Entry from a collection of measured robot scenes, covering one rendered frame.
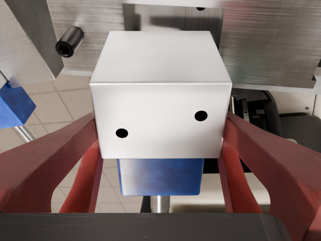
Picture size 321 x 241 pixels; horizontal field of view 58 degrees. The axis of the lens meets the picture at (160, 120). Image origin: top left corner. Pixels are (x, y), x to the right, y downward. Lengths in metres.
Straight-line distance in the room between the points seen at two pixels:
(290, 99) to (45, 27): 0.85
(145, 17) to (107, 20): 0.03
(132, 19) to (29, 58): 0.10
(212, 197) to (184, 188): 0.31
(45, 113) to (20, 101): 1.35
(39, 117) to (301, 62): 1.58
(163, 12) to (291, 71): 0.08
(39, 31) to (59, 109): 1.34
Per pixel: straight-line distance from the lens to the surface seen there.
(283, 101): 1.01
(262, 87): 0.30
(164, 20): 0.19
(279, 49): 0.17
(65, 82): 1.44
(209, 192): 0.46
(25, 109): 0.30
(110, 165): 1.81
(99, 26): 0.17
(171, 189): 0.16
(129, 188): 0.16
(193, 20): 0.19
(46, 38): 0.26
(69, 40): 0.17
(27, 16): 0.25
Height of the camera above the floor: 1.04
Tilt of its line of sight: 46 degrees down
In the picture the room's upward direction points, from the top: 169 degrees counter-clockwise
